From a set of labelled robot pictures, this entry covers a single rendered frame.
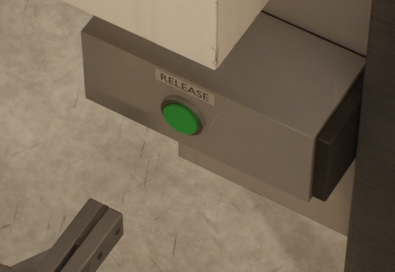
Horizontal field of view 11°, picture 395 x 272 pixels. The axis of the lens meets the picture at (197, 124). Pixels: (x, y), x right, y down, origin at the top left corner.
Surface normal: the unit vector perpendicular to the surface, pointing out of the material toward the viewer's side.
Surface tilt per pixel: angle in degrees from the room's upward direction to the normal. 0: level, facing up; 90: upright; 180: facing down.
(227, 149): 90
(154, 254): 0
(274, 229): 0
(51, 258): 0
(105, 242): 90
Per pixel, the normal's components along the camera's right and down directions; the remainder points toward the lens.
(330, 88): 0.00, -0.61
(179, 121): -0.51, 0.68
